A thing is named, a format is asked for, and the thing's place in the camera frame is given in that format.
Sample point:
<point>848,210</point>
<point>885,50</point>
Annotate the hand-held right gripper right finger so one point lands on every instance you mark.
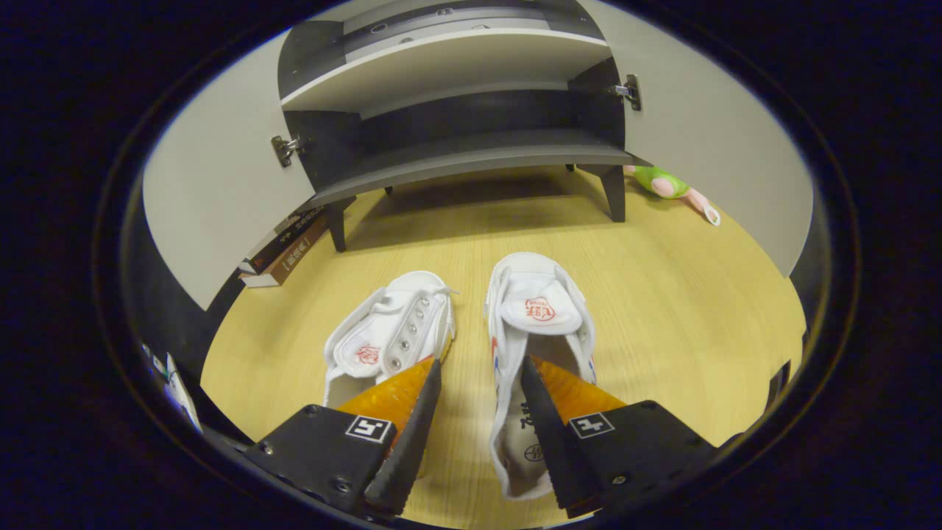
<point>548,434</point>

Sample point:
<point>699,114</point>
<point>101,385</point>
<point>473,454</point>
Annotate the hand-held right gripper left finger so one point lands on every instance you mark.
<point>412,442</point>

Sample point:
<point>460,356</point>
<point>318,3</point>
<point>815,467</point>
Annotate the white canvas shoe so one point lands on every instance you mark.
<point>383,331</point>
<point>537,294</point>

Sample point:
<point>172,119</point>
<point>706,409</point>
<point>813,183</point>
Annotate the grey shoe cabinet door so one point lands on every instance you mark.
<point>213,184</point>
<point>721,147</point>

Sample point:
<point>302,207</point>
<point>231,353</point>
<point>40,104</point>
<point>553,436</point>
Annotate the grey shoe cabinet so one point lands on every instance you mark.
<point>441,73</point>

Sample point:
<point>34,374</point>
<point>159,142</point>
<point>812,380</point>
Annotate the black book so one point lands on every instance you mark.
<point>283,239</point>

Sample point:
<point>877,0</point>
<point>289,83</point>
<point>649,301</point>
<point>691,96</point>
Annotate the black backdrop cloth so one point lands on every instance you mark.
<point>173,316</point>

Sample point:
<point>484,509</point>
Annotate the green and pink plush toy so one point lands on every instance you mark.
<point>662,182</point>

